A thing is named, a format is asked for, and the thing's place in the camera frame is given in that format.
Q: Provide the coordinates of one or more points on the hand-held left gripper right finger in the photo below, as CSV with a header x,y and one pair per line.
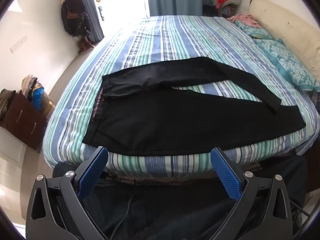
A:
x,y
225,173

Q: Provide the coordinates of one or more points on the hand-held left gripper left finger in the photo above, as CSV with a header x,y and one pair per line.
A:
x,y
92,173

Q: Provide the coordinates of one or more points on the black pants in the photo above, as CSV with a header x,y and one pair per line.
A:
x,y
162,122

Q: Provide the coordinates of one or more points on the white cabinet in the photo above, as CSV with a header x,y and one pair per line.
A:
x,y
11,147

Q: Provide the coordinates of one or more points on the brown wooden cabinet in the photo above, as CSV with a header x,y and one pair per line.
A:
x,y
23,122

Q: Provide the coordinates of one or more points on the blue cloth item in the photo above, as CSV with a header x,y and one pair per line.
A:
x,y
37,97

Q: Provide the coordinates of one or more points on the pile of folded clothes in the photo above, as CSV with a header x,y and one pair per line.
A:
x,y
29,85

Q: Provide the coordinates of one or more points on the teal floral pillow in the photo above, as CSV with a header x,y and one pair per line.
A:
x,y
282,57

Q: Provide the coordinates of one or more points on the teal floral quilt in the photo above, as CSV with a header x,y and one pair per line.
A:
x,y
251,31

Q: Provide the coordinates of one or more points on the bed with striped sheet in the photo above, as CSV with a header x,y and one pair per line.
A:
x,y
175,37

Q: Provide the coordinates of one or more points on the pink garment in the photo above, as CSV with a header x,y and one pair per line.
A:
x,y
243,20

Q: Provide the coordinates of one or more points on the cream padded headboard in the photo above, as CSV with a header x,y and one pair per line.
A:
x,y
287,27

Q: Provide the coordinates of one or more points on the hanging dark clothes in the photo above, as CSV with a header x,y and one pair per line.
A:
x,y
72,10

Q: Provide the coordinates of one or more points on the bright window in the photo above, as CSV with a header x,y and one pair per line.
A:
x,y
120,0

